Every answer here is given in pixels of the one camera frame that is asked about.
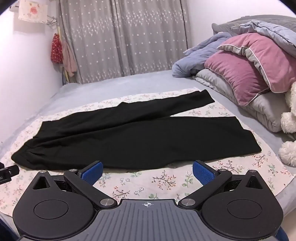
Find grey folded quilt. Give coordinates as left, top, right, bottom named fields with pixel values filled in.
left=195, top=69, right=288, bottom=133

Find white plush toy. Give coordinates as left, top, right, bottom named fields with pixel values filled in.
left=278, top=81, right=296, bottom=167

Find red floral hanging bag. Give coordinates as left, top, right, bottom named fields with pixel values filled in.
left=51, top=33, right=63, bottom=64

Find grey star-patterned curtain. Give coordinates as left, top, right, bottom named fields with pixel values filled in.
left=57, top=0, right=192, bottom=84

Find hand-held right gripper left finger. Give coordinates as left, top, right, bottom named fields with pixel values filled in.
left=31, top=161, right=117, bottom=208

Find white floral wall hanging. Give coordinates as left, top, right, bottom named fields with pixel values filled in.
left=18, top=0, right=48, bottom=23

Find pink pillow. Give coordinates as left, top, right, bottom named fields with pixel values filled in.
left=217, top=32, right=296, bottom=93
left=204, top=49, right=271, bottom=107

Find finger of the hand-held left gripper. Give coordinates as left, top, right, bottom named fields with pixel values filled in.
left=0, top=165, right=19, bottom=180

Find pink hanging cloth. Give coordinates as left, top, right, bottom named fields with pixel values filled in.
left=62, top=42, right=78, bottom=78

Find grey bed sheet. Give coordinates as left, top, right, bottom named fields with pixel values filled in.
left=0, top=70, right=296, bottom=217

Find black pants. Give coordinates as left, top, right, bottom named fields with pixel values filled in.
left=11, top=90, right=262, bottom=171

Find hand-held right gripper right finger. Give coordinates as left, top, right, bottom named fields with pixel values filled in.
left=178, top=160, right=264, bottom=208

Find grey pillow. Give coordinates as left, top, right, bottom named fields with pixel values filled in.
left=211, top=16, right=296, bottom=36

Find floral printed cloth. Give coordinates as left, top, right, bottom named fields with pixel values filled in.
left=0, top=88, right=289, bottom=216

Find blue blanket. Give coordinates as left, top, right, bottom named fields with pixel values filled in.
left=172, top=32, right=234, bottom=78

